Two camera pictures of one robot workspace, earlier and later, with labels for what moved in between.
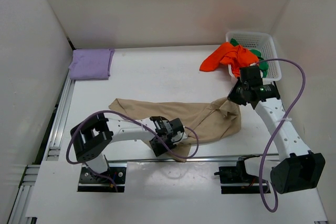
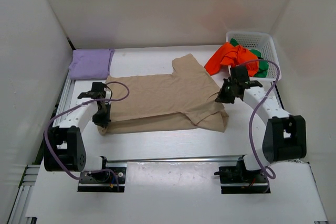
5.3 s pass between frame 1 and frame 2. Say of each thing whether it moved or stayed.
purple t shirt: stayed
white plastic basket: stayed
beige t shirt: moved
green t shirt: stayed
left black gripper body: moved
